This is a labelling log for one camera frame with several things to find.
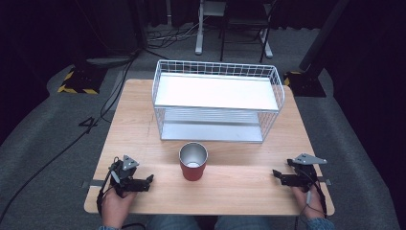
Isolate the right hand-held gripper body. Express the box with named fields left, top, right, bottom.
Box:
left=282, top=152, right=328, bottom=194

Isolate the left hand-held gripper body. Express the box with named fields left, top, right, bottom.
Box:
left=108, top=154, right=146, bottom=198

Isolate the person's right hand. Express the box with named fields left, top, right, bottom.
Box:
left=290, top=184, right=326, bottom=220

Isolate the person's left hand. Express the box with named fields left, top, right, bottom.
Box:
left=101, top=187, right=138, bottom=230

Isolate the grey tape strip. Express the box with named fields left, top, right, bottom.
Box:
left=317, top=175, right=333, bottom=187

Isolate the red cup with metal inside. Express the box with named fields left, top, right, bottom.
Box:
left=178, top=141, right=210, bottom=182

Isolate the yellow-black striped stand base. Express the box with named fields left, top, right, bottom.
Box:
left=282, top=70, right=327, bottom=98
left=56, top=64, right=109, bottom=96

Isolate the black slanted stand pole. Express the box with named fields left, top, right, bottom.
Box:
left=298, top=0, right=351, bottom=73

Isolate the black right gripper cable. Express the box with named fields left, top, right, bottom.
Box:
left=293, top=166, right=329, bottom=230

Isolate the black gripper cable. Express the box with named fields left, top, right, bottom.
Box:
left=95, top=156, right=147, bottom=230
left=293, top=166, right=329, bottom=230

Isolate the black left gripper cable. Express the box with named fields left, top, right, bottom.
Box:
left=95, top=156, right=147, bottom=230

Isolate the long black floor cable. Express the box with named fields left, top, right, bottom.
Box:
left=0, top=51, right=140, bottom=223

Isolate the white wire shelf rack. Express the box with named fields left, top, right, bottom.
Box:
left=151, top=58, right=286, bottom=144

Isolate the white desk frame leg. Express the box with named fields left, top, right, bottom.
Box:
left=259, top=28, right=275, bottom=59
left=193, top=0, right=228, bottom=56

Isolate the bundle of floor cables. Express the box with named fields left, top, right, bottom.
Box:
left=145, top=18, right=200, bottom=51

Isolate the black metal chair frame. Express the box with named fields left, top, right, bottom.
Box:
left=218, top=0, right=282, bottom=64

